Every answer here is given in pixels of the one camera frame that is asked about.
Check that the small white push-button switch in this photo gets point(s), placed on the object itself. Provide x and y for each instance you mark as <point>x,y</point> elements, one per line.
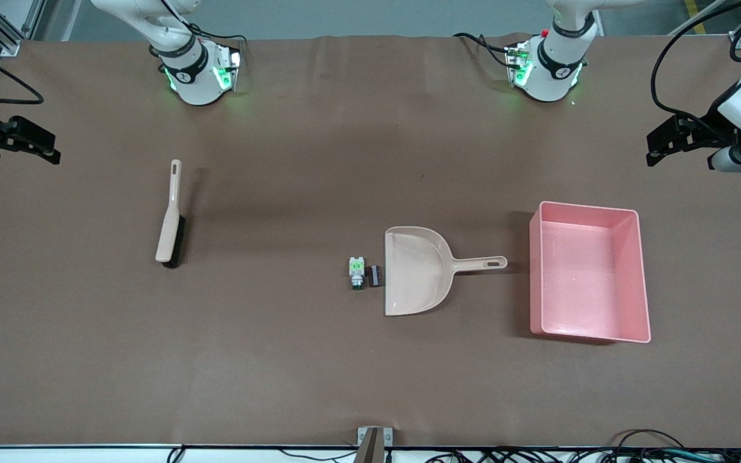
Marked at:
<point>357,269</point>

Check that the pink plastic bin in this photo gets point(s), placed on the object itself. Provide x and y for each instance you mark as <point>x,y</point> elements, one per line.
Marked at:
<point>586,276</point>

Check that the beige brush black bristles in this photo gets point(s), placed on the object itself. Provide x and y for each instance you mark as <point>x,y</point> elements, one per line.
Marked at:
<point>168,235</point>

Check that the metal table edge bracket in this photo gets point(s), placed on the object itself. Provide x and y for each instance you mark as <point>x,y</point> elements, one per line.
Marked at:
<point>364,437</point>

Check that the beige plastic dustpan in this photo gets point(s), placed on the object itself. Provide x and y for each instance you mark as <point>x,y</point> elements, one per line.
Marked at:
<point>415,270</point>

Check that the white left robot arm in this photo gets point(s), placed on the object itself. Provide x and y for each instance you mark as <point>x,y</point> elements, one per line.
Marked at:
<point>554,67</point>

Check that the small black electronic component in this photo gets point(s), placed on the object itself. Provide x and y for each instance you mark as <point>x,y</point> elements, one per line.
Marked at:
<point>375,276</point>

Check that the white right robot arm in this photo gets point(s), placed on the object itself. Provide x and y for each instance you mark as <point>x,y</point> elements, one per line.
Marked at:
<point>193,71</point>

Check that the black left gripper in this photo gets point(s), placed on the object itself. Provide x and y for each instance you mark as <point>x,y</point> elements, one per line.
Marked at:
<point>707,128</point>

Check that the brown table cover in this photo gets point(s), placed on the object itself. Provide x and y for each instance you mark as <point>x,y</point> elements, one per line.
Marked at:
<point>280,360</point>

